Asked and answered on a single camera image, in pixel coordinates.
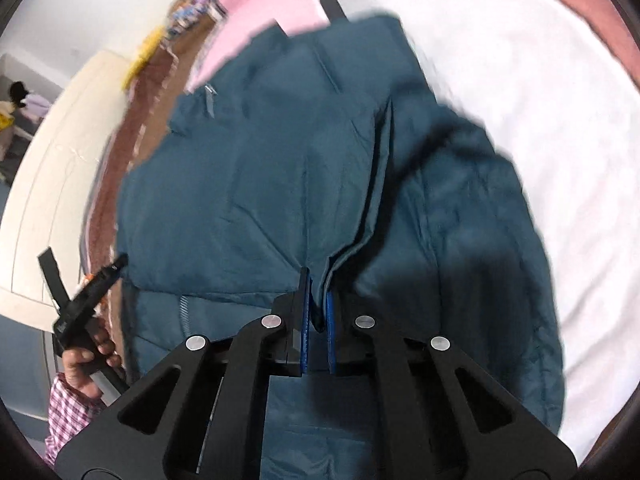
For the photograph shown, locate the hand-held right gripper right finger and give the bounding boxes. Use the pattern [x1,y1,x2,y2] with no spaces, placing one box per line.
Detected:
[324,292,584,479]

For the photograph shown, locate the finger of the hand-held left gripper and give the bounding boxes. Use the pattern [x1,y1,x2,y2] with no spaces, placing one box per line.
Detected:
[81,253,129,297]

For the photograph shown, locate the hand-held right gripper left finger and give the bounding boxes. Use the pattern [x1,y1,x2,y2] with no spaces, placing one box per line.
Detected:
[54,266,313,479]

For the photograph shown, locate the teal padded jacket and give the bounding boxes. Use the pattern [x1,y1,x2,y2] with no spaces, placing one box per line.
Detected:
[116,10,567,480]

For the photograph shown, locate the person's left forearm plaid sleeve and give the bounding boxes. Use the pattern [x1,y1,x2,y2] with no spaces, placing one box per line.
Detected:
[44,372,103,466]

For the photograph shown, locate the person's left hand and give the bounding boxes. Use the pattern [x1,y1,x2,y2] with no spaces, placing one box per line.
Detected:
[59,317,123,401]

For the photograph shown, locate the cream bed headboard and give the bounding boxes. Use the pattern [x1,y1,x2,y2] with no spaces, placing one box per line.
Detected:
[0,50,151,331]

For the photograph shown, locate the yellow packet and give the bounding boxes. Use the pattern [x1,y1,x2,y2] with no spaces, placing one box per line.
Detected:
[122,27,163,88]

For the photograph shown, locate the pink grey white plush blanket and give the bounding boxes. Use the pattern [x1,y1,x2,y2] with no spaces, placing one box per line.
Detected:
[185,0,640,466]

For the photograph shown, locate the colourful printed cloth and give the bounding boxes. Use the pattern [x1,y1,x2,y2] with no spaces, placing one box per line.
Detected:
[165,0,231,43]

